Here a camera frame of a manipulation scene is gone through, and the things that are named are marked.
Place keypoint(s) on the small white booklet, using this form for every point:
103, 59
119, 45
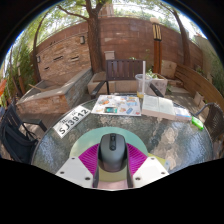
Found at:
182, 114

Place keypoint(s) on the dark wooden slat chair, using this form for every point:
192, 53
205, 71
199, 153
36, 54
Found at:
121, 70

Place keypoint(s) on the black folding chair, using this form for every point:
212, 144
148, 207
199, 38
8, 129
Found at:
16, 140

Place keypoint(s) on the colourful picture sheet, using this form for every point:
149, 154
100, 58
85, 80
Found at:
116, 105

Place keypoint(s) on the white license plate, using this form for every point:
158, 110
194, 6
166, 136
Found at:
71, 120

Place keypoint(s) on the grey computer mouse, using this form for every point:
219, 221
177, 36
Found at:
112, 153

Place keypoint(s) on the grey wall box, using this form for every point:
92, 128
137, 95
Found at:
109, 55

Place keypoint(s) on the open white book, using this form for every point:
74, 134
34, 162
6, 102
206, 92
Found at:
158, 107

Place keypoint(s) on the low stone seat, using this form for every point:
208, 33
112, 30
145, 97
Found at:
98, 80

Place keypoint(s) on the stone planter with plant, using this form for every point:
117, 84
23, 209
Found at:
160, 85

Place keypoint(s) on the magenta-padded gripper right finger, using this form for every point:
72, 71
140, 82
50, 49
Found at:
150, 171

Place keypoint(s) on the slim tree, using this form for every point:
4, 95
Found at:
181, 36

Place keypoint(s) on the small green box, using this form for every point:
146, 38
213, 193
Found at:
197, 123

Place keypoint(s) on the raised stone bed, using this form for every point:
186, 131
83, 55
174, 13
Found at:
50, 100

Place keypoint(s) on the black wall lamp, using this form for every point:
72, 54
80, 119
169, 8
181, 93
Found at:
82, 40
38, 59

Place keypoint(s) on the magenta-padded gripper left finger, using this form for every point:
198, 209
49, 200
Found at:
75, 171

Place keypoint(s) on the curved wooden bench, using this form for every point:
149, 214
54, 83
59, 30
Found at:
196, 83

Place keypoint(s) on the clear plastic cup with straw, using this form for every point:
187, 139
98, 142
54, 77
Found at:
141, 85

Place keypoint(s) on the beige stone block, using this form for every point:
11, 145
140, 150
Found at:
169, 69

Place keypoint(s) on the thick tree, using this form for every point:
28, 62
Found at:
94, 43

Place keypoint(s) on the wooden lamp post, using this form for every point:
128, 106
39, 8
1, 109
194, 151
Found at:
156, 53

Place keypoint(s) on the thin leaning tree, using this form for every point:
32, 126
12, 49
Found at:
35, 56

